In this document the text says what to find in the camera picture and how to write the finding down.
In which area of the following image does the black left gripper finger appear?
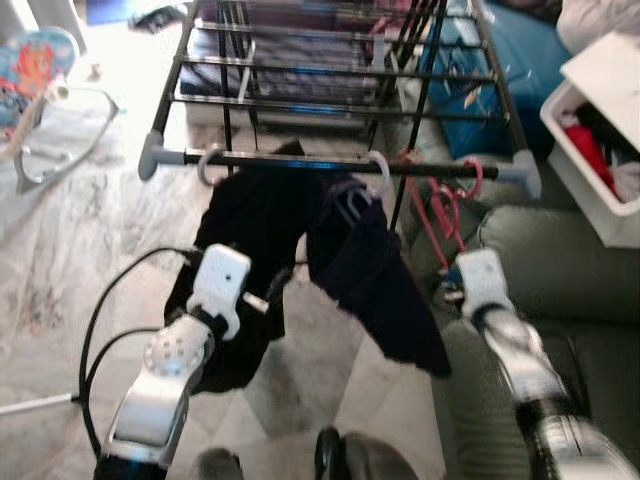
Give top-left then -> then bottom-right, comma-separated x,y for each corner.
263,263 -> 294,305

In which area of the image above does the black shirt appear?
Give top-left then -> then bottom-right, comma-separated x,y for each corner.
163,140 -> 323,396

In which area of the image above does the navy blue garment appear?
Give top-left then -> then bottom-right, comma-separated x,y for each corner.
303,175 -> 453,379

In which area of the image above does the green leather sofa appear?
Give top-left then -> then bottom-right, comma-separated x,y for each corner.
438,203 -> 640,480

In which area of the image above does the robot left leg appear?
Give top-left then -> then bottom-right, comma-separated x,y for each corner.
193,447 -> 244,480

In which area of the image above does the robot leg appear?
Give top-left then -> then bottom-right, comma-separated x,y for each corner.
193,447 -> 244,480
313,427 -> 426,480

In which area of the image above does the black metal drying rack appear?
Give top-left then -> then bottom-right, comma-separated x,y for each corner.
138,0 -> 544,233

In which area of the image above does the robot right leg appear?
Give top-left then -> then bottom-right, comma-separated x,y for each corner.
313,427 -> 426,480

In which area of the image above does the red cloth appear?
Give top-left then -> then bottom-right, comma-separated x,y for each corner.
558,113 -> 613,196

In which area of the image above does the patterned folded bedding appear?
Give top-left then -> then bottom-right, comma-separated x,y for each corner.
185,0 -> 421,101

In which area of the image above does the blue plastic bag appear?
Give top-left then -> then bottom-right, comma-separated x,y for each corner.
425,0 -> 573,161

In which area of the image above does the white storage box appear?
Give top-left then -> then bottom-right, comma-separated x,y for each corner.
540,33 -> 640,249

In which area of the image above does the black slipper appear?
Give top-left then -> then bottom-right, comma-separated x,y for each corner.
128,3 -> 189,31

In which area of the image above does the white pillow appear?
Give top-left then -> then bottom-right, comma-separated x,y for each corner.
556,0 -> 640,53

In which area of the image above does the blue floor mat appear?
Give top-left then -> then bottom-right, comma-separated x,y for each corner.
85,0 -> 141,26

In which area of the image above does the colourful baby bouncer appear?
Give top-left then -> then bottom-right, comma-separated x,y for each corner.
0,27 -> 123,193

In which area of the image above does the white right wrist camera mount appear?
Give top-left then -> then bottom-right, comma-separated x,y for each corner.
455,248 -> 516,319

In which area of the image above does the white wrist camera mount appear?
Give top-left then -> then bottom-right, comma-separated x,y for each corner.
455,248 -> 516,319
188,243 -> 253,339

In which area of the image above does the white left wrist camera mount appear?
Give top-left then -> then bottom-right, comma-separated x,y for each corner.
188,243 -> 253,339

